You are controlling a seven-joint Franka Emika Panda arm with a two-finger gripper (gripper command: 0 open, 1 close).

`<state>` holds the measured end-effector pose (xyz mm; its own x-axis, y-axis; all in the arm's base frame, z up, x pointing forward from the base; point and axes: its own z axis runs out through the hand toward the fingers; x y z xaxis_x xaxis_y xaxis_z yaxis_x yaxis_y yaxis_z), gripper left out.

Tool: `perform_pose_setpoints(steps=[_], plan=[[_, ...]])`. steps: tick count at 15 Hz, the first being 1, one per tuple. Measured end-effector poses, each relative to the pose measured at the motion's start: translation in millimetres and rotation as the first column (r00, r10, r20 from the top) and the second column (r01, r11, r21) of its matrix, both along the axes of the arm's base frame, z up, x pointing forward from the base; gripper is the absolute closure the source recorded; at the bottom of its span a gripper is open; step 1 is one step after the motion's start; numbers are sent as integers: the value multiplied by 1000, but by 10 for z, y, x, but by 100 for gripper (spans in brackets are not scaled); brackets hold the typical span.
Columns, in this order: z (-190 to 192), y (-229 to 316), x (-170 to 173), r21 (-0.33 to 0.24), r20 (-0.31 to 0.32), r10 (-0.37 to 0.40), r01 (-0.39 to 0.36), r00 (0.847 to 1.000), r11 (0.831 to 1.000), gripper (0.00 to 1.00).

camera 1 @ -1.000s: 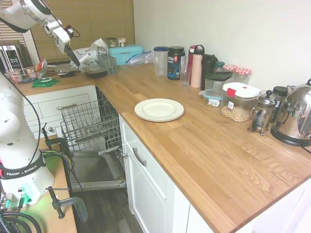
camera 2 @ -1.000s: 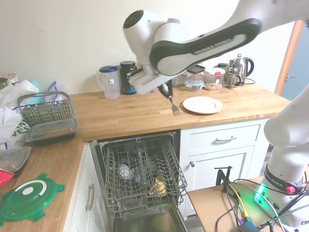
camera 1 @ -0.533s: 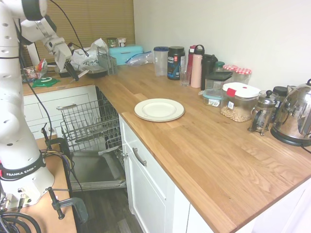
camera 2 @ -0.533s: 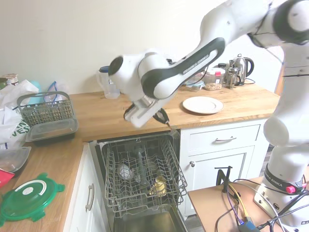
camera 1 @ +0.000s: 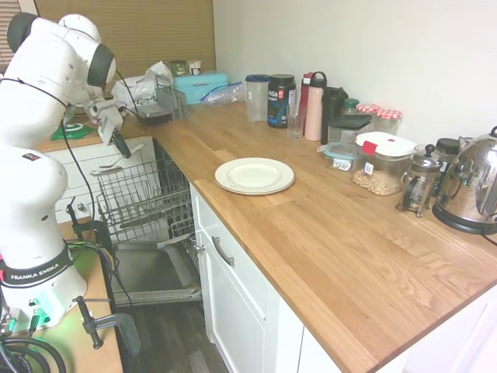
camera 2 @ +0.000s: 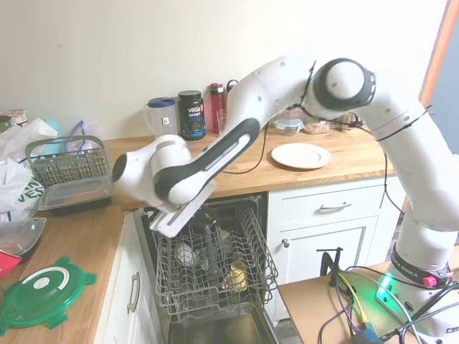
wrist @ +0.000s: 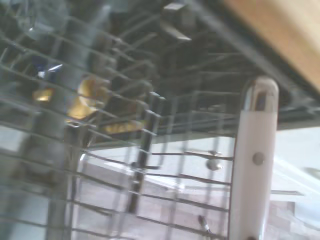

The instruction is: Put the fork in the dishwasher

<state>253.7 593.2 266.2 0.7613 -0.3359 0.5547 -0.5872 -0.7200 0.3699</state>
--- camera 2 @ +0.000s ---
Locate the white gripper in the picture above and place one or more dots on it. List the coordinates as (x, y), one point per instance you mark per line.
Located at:
(179, 218)

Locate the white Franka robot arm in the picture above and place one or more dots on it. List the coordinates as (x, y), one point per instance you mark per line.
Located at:
(412, 172)

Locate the stainless dishwasher door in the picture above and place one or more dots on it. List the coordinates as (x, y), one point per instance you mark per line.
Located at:
(215, 329)

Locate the white bowl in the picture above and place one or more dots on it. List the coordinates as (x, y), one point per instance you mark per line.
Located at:
(184, 252)

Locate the yellow cup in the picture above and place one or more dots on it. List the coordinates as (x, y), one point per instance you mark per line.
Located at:
(236, 276)

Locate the metal cabinet knob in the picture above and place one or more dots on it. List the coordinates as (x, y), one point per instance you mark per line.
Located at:
(285, 242)

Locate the white base cabinet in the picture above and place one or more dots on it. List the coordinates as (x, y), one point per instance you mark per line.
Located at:
(358, 233)
(118, 258)

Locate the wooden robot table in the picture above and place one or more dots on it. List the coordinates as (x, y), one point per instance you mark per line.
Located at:
(308, 311)

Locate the black screw clamp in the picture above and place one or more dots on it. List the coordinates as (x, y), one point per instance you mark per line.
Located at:
(328, 263)

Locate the cream ceramic plate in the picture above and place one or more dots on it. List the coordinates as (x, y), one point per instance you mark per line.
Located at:
(301, 156)

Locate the black Vega protein tub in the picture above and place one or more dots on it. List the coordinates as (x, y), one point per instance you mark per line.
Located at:
(191, 118)

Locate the clear pitcher blue lid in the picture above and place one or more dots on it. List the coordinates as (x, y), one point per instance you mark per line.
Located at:
(161, 118)

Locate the red water bottle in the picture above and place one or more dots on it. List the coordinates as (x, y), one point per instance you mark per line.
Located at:
(216, 107)

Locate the green plastic container lid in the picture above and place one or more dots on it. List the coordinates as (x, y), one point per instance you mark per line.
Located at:
(71, 286)

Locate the black food container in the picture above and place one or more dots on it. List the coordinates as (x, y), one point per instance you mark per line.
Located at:
(75, 200)

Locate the glass container teal lid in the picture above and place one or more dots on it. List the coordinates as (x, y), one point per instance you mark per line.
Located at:
(290, 125)

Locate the peanut container white lid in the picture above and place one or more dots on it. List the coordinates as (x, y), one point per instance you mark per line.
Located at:
(317, 128)

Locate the grey cutlery basket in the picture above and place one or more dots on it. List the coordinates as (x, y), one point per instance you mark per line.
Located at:
(68, 168)

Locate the clear zip bag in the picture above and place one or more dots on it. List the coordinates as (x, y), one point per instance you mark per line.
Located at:
(80, 138)

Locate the blue adapter box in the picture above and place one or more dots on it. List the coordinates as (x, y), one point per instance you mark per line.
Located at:
(365, 335)

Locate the clear plastic container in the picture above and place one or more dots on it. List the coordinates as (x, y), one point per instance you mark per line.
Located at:
(18, 238)

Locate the red snack packet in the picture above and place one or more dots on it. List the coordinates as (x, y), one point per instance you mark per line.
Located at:
(7, 263)

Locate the white plastic bag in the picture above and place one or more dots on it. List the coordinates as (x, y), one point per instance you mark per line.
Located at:
(18, 179)

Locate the small lidded jar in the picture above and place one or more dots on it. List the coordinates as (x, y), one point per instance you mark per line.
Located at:
(18, 118)

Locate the orange door frame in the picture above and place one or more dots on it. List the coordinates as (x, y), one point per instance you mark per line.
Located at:
(442, 39)

